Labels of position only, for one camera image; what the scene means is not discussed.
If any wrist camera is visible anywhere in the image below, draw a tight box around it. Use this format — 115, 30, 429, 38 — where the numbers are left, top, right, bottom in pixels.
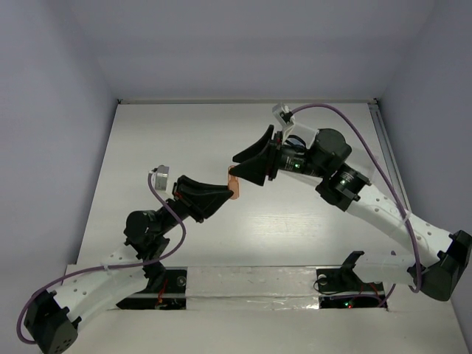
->
147, 164, 170, 196
272, 103, 295, 142

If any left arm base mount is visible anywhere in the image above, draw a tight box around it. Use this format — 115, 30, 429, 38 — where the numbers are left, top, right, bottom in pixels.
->
116, 263, 187, 310

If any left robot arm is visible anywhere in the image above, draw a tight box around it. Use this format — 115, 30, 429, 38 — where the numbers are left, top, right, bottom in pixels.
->
16, 176, 234, 353

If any orange highlighter pen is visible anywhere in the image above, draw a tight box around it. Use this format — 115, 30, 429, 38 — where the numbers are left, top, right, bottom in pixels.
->
227, 165, 240, 200

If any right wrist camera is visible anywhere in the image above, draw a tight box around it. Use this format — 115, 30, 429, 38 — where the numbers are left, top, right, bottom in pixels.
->
272, 103, 295, 142

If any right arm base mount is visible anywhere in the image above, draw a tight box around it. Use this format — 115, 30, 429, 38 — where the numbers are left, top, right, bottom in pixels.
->
313, 251, 386, 310

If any white compartment organizer tray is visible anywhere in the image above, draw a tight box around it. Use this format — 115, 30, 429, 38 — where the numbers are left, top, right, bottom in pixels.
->
291, 123, 319, 149

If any paper clip jar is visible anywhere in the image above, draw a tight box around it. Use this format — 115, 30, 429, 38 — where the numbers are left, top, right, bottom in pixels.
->
285, 136, 306, 148

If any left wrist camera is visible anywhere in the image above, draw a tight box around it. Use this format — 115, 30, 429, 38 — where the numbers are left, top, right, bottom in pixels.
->
147, 164, 170, 196

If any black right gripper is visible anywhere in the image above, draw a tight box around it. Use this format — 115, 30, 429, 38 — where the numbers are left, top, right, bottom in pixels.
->
229, 125, 329, 186

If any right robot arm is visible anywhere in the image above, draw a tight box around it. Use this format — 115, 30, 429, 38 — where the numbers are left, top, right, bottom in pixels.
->
229, 126, 471, 302

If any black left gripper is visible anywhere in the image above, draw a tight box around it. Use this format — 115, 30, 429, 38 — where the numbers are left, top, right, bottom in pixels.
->
156, 176, 233, 236

